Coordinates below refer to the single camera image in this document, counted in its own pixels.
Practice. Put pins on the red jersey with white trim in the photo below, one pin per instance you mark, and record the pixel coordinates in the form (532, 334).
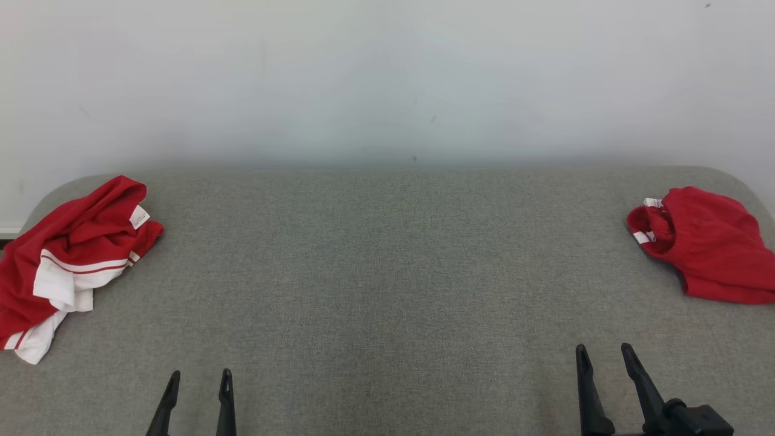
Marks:
(79, 236)

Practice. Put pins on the red shorts with white stripe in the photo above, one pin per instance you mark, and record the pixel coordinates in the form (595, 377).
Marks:
(714, 248)

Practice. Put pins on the white skirting board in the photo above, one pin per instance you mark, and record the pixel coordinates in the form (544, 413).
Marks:
(9, 232)

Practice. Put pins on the grey fabric sofa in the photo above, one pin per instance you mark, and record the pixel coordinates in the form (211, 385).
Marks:
(387, 290)

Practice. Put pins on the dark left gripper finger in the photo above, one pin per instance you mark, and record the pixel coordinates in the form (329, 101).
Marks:
(226, 412)
(164, 412)

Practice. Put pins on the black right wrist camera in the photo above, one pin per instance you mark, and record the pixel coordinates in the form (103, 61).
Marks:
(702, 424)

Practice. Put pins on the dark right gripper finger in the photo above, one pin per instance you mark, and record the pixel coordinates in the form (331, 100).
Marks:
(593, 412)
(648, 399)

